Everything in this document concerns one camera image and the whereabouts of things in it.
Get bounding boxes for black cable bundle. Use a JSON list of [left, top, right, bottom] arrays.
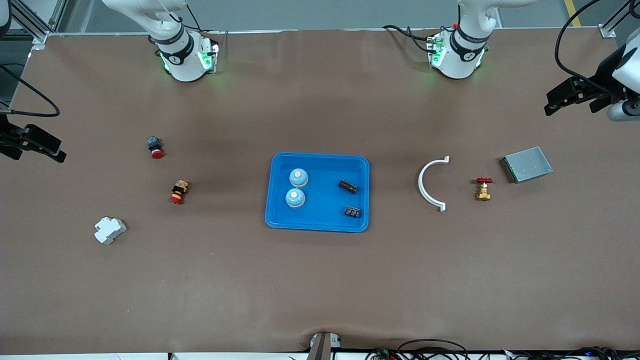
[[507, 346, 640, 360]]

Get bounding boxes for grey metal box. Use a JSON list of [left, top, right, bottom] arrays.
[[499, 146, 554, 184]]

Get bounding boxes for blue plastic tray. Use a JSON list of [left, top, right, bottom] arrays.
[[264, 152, 371, 233]]

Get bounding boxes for aluminium frame profile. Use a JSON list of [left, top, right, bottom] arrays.
[[10, 0, 68, 51], [600, 0, 640, 38]]

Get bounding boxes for red yellow emergency stop button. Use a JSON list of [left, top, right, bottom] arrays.
[[169, 180, 191, 206]]

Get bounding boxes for black looped cable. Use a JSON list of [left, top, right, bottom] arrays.
[[397, 338, 471, 360]]

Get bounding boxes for white circuit breaker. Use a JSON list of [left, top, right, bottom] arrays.
[[94, 216, 128, 245]]

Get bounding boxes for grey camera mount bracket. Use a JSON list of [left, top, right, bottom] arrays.
[[306, 331, 342, 360]]

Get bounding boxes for black base power cable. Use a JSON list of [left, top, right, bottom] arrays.
[[182, 2, 203, 32], [382, 24, 436, 53]]

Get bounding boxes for brown table cover sheet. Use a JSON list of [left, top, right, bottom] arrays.
[[0, 27, 640, 356]]

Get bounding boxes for brass valve red handle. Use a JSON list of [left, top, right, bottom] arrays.
[[475, 177, 494, 202]]

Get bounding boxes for white curved pipe clamp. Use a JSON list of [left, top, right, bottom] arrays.
[[417, 155, 450, 213]]

